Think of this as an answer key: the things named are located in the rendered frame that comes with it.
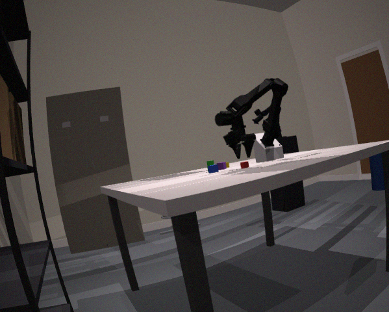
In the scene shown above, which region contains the purple cube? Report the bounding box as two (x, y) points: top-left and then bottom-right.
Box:
(217, 162), (227, 170)

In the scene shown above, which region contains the blue block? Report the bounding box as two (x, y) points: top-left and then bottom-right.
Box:
(208, 164), (219, 173)

